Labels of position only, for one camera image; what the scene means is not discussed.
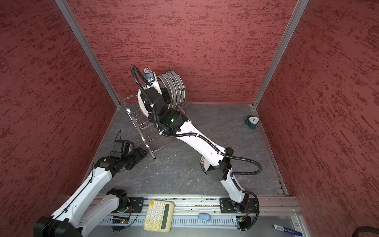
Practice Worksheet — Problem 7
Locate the orange patterned plate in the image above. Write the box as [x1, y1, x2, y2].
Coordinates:
[137, 89, 152, 118]

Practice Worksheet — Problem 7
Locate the stainless steel dish rack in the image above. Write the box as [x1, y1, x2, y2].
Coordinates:
[123, 94, 174, 160]

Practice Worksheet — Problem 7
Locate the green rimmed white plate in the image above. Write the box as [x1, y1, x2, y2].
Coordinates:
[200, 156, 213, 177]

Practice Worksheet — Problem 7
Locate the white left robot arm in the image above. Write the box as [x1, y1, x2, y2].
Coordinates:
[33, 139, 148, 237]

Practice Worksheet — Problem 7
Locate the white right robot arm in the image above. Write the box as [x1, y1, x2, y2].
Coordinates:
[139, 87, 262, 213]

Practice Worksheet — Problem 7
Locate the green rimmed plate outermost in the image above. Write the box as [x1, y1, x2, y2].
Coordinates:
[169, 70, 187, 105]

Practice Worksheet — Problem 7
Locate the red green rimmed plate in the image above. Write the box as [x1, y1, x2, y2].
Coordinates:
[144, 67, 162, 94]

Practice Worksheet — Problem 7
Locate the left circuit board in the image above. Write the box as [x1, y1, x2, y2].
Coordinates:
[111, 216, 130, 224]

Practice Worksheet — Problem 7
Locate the circuit board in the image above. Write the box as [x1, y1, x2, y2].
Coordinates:
[111, 216, 130, 224]
[235, 217, 244, 224]

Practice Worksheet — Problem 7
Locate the yellow calculator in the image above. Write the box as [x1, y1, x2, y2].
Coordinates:
[143, 200, 175, 233]

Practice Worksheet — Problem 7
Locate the small blue eraser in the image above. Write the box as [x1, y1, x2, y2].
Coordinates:
[198, 213, 211, 222]

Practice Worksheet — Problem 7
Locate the green white alarm clock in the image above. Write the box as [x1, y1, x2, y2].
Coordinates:
[245, 116, 260, 129]

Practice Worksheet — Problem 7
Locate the right circuit board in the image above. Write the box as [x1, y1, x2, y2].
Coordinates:
[235, 217, 244, 224]

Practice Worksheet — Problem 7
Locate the blue white marker pen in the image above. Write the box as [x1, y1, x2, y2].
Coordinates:
[272, 224, 303, 237]

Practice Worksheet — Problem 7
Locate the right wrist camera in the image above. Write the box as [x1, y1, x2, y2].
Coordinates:
[145, 72, 157, 85]

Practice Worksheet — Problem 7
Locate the black corrugated cable hose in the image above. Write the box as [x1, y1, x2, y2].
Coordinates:
[130, 65, 263, 176]

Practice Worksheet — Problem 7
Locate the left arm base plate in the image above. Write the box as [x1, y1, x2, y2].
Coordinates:
[127, 197, 145, 213]

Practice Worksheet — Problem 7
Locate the aluminium corner post left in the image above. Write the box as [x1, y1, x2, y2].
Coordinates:
[55, 0, 122, 109]

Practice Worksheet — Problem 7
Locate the aluminium corner post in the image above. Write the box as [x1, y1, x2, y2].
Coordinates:
[252, 0, 309, 110]
[55, 0, 122, 109]

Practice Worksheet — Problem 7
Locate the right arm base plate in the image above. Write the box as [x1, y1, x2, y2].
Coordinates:
[219, 196, 259, 214]

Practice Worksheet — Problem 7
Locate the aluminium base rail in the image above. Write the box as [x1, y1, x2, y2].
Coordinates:
[100, 195, 302, 230]

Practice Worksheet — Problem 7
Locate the aluminium corner post right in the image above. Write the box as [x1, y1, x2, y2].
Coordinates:
[252, 0, 309, 110]

